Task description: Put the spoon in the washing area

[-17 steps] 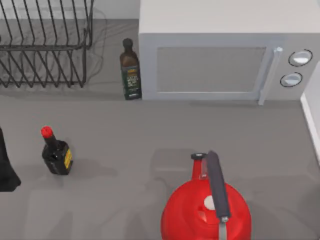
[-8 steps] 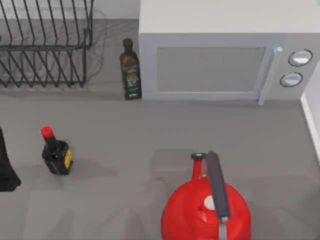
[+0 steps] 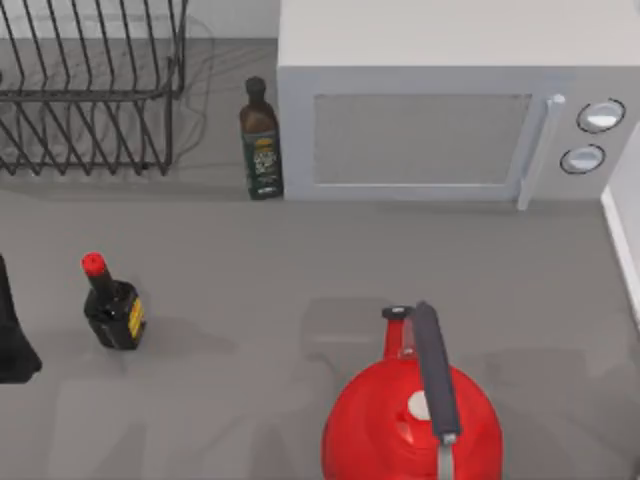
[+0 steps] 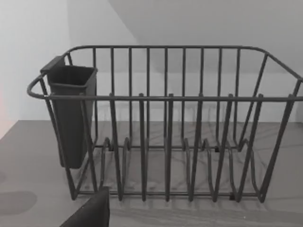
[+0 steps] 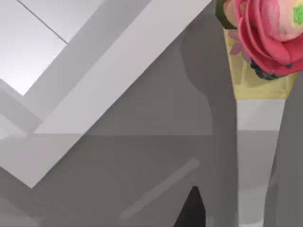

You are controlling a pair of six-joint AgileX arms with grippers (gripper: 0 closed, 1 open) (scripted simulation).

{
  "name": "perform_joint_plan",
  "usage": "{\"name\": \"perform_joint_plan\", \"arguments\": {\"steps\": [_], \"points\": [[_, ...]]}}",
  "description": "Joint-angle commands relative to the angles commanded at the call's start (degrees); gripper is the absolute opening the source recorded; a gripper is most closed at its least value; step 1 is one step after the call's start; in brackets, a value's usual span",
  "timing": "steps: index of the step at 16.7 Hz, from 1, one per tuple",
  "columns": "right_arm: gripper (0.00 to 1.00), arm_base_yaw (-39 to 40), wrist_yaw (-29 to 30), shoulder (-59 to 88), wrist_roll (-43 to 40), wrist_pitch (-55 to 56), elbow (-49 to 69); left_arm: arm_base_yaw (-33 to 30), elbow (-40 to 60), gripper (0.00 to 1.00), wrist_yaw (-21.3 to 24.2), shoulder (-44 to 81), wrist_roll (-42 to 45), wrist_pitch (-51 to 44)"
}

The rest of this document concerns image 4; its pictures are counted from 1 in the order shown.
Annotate dark grey wire dish rack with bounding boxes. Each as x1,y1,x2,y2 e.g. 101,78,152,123
27,45,303,203

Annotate dark grey cutlery holder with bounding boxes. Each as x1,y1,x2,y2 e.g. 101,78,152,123
40,56,98,169

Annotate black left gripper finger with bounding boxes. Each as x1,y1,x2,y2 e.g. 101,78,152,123
59,186,111,227

